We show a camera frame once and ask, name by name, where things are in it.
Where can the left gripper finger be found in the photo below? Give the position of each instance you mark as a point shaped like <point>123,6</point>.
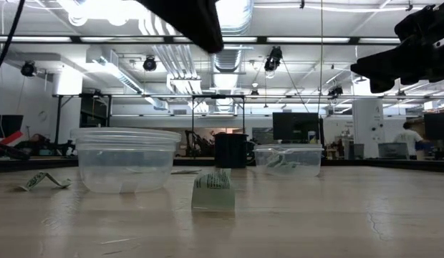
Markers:
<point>193,21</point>

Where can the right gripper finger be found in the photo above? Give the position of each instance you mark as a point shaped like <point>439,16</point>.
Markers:
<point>381,86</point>
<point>390,64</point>

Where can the white pillar with signs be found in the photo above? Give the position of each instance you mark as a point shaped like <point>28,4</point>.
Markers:
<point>368,125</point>

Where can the black ceiling spotlight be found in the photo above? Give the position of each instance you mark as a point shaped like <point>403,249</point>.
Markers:
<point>149,63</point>
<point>28,69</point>
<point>335,91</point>

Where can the person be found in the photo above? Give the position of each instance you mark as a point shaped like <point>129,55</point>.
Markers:
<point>408,139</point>

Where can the grey crate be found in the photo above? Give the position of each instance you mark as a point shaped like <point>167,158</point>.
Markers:
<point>393,150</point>

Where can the black computer monitor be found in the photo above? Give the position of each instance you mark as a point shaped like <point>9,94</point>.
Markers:
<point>9,123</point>
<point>438,125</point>
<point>293,125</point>

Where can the clear rectangular plastic container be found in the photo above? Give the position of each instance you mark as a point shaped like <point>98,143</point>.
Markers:
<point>309,157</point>

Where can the black storage rack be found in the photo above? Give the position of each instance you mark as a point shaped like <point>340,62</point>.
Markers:
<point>95,111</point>

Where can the dark blue enamel mug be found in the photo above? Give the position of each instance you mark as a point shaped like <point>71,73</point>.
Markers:
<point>229,150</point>

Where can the clear round plastic container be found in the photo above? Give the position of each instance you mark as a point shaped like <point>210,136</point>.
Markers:
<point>125,161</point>

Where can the black background robot arms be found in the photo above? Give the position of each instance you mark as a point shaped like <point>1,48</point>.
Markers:
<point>46,145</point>

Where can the red angled bar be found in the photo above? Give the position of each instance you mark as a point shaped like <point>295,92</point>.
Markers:
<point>12,138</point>

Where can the silver ceiling duct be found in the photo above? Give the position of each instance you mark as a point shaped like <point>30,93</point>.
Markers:
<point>234,18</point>

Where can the black overhead frame beam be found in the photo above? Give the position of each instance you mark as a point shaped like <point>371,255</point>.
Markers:
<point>315,39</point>

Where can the black hanging camera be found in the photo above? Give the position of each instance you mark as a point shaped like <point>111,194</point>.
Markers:
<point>274,59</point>

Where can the black table frame rail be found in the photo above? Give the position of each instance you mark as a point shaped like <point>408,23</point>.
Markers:
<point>28,165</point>

